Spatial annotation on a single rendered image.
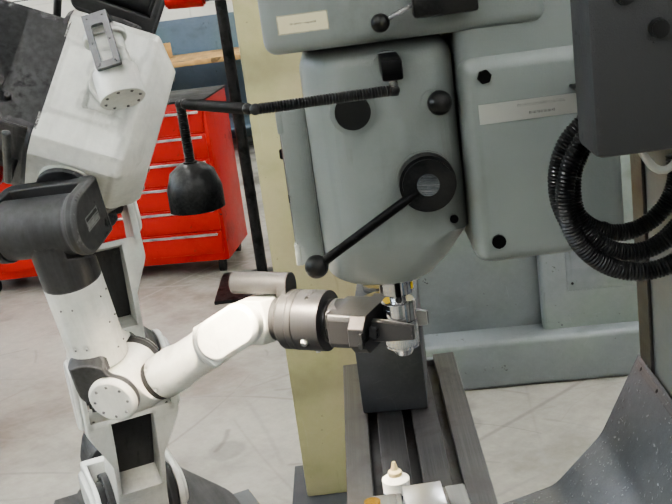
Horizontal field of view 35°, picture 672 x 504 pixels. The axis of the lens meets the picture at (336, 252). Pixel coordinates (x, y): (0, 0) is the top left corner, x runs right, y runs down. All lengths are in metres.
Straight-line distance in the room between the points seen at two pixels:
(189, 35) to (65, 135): 8.89
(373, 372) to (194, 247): 4.26
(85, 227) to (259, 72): 1.64
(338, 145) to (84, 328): 0.53
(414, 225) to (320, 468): 2.24
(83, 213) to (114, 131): 0.14
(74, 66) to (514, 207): 0.72
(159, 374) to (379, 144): 0.55
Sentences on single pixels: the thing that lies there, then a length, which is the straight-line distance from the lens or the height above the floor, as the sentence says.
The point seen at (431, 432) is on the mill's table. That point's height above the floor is 0.91.
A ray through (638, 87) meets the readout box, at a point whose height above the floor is 1.58.
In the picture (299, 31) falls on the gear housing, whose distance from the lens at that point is 1.28.
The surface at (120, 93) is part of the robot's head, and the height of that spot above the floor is 1.58.
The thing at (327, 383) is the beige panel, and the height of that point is 0.42.
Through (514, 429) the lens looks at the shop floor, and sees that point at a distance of 3.92.
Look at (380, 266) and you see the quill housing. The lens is 1.38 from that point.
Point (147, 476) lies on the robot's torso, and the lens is 2.26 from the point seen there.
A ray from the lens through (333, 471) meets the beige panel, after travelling 3.53.
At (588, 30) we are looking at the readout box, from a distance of 1.06.
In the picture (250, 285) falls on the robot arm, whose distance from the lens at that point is 1.56.
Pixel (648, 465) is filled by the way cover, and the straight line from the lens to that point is 1.60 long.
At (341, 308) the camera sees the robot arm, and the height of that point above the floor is 1.26.
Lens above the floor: 1.76
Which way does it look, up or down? 16 degrees down
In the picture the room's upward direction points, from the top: 8 degrees counter-clockwise
